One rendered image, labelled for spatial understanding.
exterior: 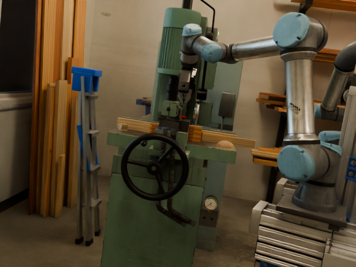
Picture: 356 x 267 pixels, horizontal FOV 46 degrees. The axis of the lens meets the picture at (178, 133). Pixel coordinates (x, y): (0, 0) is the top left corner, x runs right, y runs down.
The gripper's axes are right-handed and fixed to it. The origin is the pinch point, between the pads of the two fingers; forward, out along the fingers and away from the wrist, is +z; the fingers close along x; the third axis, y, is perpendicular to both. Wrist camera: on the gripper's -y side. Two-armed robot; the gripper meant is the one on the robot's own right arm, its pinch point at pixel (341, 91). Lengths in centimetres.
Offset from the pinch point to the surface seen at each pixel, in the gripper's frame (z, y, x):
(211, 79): -32, -6, -73
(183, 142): -76, 21, -81
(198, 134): -57, 20, -77
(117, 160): -68, 31, -113
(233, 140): -49, 23, -60
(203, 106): -34, 8, -76
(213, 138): -50, 22, -70
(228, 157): -65, 29, -62
